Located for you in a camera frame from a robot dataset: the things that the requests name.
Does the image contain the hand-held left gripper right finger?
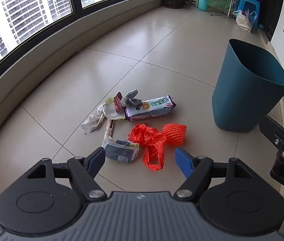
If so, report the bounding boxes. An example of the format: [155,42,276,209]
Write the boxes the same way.
[174,148,265,202]

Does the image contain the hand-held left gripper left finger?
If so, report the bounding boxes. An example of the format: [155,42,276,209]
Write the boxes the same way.
[19,147,107,201]

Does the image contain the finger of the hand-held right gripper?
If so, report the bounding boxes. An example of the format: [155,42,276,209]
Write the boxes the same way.
[259,115,284,154]

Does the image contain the white and blue packet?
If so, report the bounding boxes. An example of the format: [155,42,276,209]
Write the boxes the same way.
[102,136,140,163]

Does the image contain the orange foam fruit net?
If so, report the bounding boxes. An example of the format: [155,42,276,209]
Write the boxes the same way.
[161,123,187,147]

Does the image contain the white tissue bag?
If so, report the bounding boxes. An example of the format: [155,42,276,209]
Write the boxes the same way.
[81,105,106,135]

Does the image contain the red plastic bag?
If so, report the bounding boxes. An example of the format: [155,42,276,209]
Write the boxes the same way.
[128,124,167,172]

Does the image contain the teal plastic trash bin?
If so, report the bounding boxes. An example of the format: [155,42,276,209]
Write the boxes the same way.
[212,38,284,133]

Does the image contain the purple and white cookie packet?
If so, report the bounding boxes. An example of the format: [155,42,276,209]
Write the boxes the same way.
[124,95,177,122]

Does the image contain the grey plastic bag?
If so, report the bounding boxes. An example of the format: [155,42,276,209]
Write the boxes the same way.
[121,89,142,107]

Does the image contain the beige printed paper sleeve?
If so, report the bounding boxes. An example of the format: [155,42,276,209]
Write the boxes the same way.
[103,119,115,141]

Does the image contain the white wrapper with yellow edge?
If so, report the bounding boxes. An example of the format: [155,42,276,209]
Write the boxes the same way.
[102,97,126,120]

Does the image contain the dark red small packet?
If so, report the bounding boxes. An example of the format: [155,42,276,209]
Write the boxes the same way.
[113,92,123,113]

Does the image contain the white shopping bag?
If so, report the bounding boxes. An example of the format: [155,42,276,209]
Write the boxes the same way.
[233,10,253,33]

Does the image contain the blue plastic stool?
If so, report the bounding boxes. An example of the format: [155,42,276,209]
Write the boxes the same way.
[237,0,261,33]

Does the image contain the white metal rack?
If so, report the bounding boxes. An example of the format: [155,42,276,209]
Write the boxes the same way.
[196,0,235,18]

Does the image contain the black cable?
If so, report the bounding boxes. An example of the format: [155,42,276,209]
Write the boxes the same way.
[209,0,229,18]

